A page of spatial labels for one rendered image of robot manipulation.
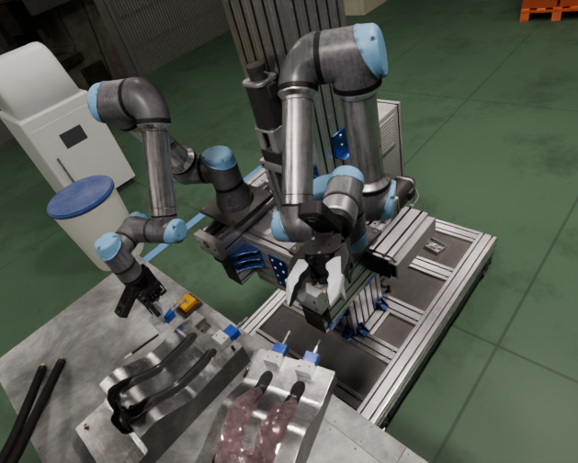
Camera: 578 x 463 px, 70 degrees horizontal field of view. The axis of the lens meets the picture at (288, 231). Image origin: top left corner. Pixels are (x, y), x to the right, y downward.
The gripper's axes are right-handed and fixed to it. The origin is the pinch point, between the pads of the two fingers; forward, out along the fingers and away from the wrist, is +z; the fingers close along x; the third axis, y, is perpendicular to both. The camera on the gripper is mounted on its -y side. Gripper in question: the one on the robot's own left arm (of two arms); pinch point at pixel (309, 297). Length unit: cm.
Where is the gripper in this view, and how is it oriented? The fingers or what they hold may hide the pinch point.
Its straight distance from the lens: 66.5
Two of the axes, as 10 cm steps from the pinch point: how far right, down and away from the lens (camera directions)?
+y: 3.5, 7.3, 5.9
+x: -9.0, 0.9, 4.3
